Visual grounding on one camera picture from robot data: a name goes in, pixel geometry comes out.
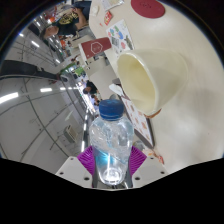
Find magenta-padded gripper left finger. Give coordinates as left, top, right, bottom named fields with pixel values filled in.
left=54, top=145, right=98, bottom=189

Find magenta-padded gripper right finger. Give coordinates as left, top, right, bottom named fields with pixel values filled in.
left=125, top=145, right=168, bottom=189

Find clear blue-capped water bottle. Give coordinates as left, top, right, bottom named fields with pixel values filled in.
left=88, top=98, right=135, bottom=186

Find ceiling air conditioner unit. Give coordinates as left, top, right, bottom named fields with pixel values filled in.
left=63, top=124, right=79, bottom=144

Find white paper napkin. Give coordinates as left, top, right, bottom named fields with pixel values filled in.
left=108, top=83, right=125, bottom=98

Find ceiling lights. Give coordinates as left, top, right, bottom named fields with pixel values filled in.
left=0, top=19, right=91, bottom=153

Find red paper cup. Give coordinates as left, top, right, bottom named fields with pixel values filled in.
left=78, top=36, right=113, bottom=60

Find colourful sticker sheet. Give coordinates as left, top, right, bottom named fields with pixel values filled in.
left=105, top=19, right=135, bottom=56

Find small red sauce packet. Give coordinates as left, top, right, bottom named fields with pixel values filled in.
left=103, top=10, right=113, bottom=26

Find flat round red coaster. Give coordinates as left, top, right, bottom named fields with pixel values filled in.
left=130, top=0, right=166, bottom=19

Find cream mug with brown handle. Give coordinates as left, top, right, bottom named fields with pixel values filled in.
left=116, top=48, right=189, bottom=119

